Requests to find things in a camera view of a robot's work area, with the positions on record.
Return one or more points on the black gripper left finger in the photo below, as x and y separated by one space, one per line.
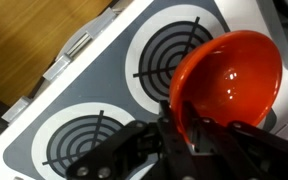
127 149

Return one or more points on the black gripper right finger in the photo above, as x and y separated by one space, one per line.
246 152

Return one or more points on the red plastic bowl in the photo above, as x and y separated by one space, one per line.
235 76

